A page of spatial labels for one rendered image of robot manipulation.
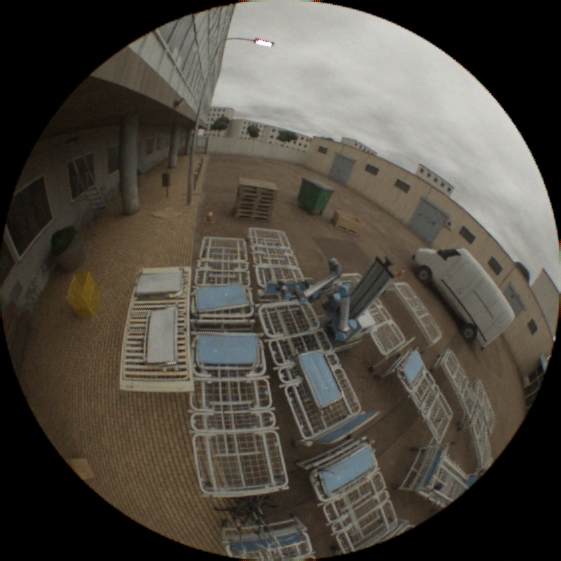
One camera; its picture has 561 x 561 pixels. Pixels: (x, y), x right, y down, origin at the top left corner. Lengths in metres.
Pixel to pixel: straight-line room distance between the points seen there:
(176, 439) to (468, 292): 9.20
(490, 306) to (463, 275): 1.80
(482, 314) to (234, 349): 8.51
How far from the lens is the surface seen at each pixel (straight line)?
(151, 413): 2.76
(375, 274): 2.31
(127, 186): 6.49
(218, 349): 2.15
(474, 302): 8.51
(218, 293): 2.59
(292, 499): 2.96
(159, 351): 2.15
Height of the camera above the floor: 2.55
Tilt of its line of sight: 42 degrees down
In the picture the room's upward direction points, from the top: 20 degrees clockwise
